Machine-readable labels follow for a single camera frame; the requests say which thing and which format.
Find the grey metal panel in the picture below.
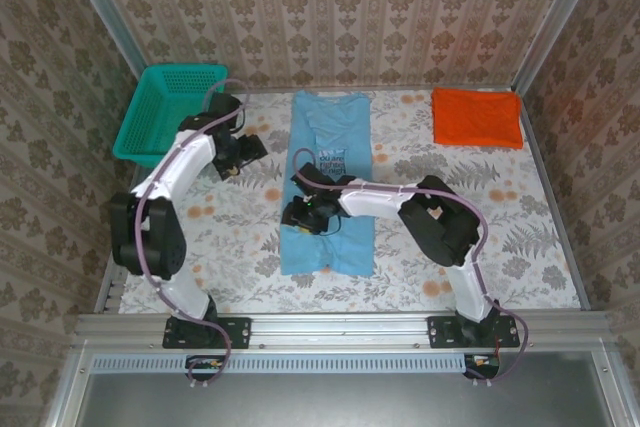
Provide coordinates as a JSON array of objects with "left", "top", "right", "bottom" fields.
[{"left": 44, "top": 346, "right": 640, "bottom": 427}]

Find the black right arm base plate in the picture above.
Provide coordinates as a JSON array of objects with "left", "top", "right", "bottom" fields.
[{"left": 427, "top": 315, "right": 522, "bottom": 350}]

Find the light blue t-shirt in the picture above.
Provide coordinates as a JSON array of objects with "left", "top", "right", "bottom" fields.
[{"left": 278, "top": 90, "right": 376, "bottom": 277}]

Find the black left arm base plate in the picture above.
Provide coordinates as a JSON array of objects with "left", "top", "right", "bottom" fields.
[{"left": 162, "top": 315, "right": 252, "bottom": 350}]

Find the aluminium frame post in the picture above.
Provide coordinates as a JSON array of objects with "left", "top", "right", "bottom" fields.
[
  {"left": 512, "top": 0, "right": 609, "bottom": 94},
  {"left": 58, "top": 0, "right": 149, "bottom": 93}
]

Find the floral print tablecloth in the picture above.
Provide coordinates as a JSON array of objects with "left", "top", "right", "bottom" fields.
[{"left": 119, "top": 88, "right": 585, "bottom": 317}]

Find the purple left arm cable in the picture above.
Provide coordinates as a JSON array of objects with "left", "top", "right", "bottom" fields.
[{"left": 133, "top": 79, "right": 251, "bottom": 391}]

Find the teal plastic basket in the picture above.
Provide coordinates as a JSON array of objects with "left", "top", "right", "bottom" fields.
[{"left": 112, "top": 65, "right": 230, "bottom": 171}]

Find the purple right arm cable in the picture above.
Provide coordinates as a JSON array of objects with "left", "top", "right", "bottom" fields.
[{"left": 292, "top": 148, "right": 531, "bottom": 389}]

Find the black connector box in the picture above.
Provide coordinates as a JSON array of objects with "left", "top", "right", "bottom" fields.
[
  {"left": 185, "top": 354, "right": 227, "bottom": 381},
  {"left": 462, "top": 352, "right": 502, "bottom": 381}
]

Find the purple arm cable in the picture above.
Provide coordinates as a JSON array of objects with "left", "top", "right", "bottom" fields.
[
  {"left": 133, "top": 79, "right": 251, "bottom": 391},
  {"left": 292, "top": 148, "right": 531, "bottom": 389}
]

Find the white slotted cable duct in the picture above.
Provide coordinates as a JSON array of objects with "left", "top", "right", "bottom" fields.
[{"left": 92, "top": 352, "right": 467, "bottom": 374}]

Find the aluminium mounting rail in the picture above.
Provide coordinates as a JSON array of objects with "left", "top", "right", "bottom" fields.
[{"left": 74, "top": 310, "right": 610, "bottom": 350}]

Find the orange folded t-shirt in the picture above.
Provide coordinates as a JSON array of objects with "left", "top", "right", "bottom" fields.
[{"left": 430, "top": 86, "right": 525, "bottom": 151}]

